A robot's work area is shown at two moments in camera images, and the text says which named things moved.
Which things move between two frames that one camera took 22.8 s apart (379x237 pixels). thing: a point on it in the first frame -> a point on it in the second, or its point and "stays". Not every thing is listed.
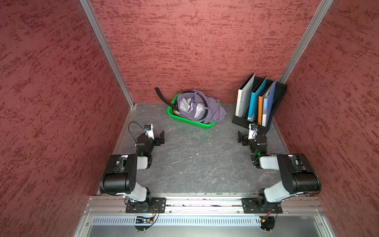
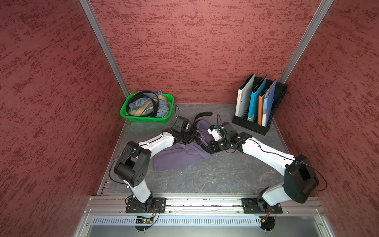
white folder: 244,94 stays
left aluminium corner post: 94,20 stays
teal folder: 253,109 stays
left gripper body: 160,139 -> 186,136
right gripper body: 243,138 -> 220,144
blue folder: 268,104 stays
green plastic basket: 195,123 -> 147,119
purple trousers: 195,105 -> 182,154
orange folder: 260,104 stays
